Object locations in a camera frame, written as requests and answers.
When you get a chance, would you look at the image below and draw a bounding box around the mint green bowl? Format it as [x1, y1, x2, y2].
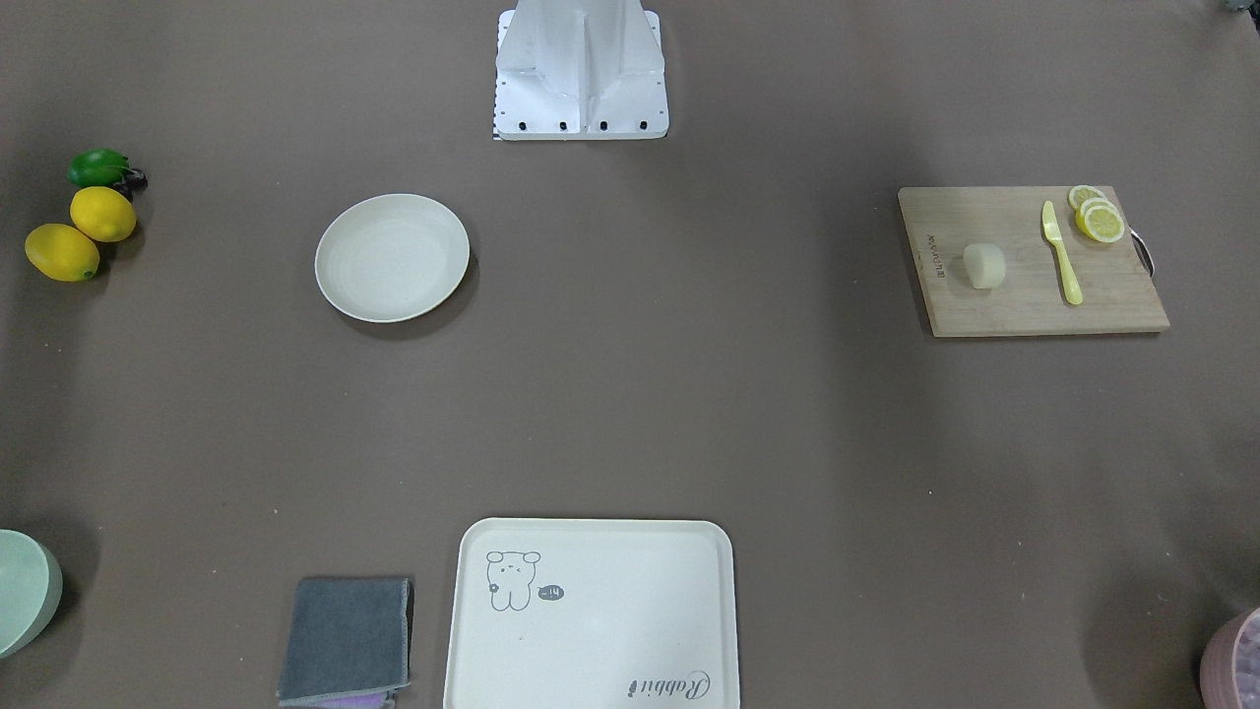
[1, 529, 63, 657]

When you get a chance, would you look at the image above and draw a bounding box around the green lime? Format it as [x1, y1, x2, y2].
[67, 149, 131, 188]

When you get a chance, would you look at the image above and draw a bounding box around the pink bowl with ice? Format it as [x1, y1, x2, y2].
[1200, 610, 1259, 708]

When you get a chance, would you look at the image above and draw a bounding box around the yellow lemon far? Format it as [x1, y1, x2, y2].
[69, 186, 139, 243]

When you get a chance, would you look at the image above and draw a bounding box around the lemon slice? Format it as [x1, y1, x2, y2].
[1076, 205, 1128, 243]
[1068, 184, 1108, 212]

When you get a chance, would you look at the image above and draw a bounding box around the white steamed bun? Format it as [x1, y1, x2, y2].
[963, 242, 1007, 290]

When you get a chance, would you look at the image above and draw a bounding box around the dark small fruit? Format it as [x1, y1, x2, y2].
[111, 167, 149, 201]

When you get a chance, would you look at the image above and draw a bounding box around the cream rectangular tray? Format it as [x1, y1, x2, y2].
[444, 518, 741, 708]

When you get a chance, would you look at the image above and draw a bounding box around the yellow plastic knife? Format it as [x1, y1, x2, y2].
[1040, 201, 1084, 306]

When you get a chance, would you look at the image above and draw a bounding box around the rear lemon slice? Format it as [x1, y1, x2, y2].
[1068, 184, 1108, 212]

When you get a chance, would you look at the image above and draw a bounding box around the cream round plate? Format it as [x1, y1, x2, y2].
[312, 193, 473, 324]

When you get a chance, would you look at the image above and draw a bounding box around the yellow lemon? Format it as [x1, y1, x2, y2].
[26, 224, 100, 283]
[69, 186, 139, 243]

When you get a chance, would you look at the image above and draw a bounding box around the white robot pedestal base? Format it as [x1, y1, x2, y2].
[491, 1, 670, 141]

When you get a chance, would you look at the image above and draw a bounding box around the front lemon slice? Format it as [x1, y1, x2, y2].
[1076, 205, 1128, 243]

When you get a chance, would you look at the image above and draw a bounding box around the grey folded cloth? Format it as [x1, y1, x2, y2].
[278, 576, 412, 708]

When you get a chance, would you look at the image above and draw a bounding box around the yellow lemon near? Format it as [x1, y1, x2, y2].
[26, 224, 100, 283]

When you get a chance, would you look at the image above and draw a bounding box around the wooden cutting board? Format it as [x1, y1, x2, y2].
[897, 185, 1171, 337]

